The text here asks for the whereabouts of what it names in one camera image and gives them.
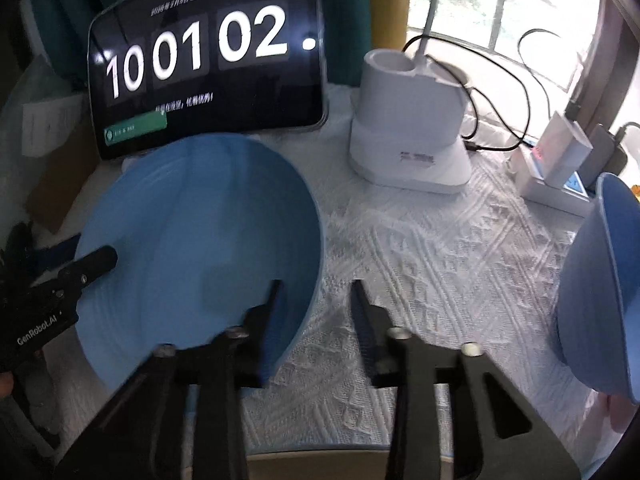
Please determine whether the small blue bowl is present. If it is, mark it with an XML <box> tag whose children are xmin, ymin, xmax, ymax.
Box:
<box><xmin>552</xmin><ymin>172</ymin><xmax>640</xmax><ymax>406</ymax></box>

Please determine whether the black tablet clock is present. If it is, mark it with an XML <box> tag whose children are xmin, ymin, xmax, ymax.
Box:
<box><xmin>86</xmin><ymin>0</ymin><xmax>332</xmax><ymax>161</ymax></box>

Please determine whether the black charger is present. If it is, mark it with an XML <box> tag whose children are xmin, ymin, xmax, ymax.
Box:
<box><xmin>587</xmin><ymin>122</ymin><xmax>628</xmax><ymax>186</ymax></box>

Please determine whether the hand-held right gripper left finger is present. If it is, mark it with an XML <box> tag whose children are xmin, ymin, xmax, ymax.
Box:
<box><xmin>52</xmin><ymin>279</ymin><xmax>286</xmax><ymax>480</ymax></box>

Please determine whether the white desk lamp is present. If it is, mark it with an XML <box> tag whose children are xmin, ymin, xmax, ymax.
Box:
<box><xmin>348</xmin><ymin>0</ymin><xmax>473</xmax><ymax>196</ymax></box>

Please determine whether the thin black cable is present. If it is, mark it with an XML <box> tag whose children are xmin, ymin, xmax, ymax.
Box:
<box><xmin>401</xmin><ymin>27</ymin><xmax>583</xmax><ymax>153</ymax></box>

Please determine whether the window with dark frame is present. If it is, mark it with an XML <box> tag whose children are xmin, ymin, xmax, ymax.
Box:
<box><xmin>407</xmin><ymin>0</ymin><xmax>601</xmax><ymax>96</ymax></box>

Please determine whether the white power strip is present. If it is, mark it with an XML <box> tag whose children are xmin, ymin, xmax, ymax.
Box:
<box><xmin>510</xmin><ymin>145</ymin><xmax>596</xmax><ymax>218</ymax></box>

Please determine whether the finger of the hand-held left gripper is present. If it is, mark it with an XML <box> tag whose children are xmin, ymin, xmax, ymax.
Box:
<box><xmin>2</xmin><ymin>222</ymin><xmax>82</xmax><ymax>281</ymax></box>
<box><xmin>30</xmin><ymin>246</ymin><xmax>119</xmax><ymax>306</ymax></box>

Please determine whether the large blue bowl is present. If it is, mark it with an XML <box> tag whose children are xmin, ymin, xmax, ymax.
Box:
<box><xmin>74</xmin><ymin>135</ymin><xmax>325</xmax><ymax>398</ymax></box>

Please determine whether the dark vertical post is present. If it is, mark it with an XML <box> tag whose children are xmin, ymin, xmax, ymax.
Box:
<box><xmin>570</xmin><ymin>0</ymin><xmax>640</xmax><ymax>136</ymax></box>

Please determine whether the white charger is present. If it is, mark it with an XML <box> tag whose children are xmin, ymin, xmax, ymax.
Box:
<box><xmin>542</xmin><ymin>110</ymin><xmax>593</xmax><ymax>186</ymax></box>

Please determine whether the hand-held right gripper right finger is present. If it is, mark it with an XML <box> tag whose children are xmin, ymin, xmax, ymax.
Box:
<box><xmin>350</xmin><ymin>279</ymin><xmax>583</xmax><ymax>480</ymax></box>

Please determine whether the yellow curtain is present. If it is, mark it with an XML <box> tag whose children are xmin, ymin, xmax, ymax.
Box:
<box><xmin>369</xmin><ymin>0</ymin><xmax>414</xmax><ymax>55</ymax></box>

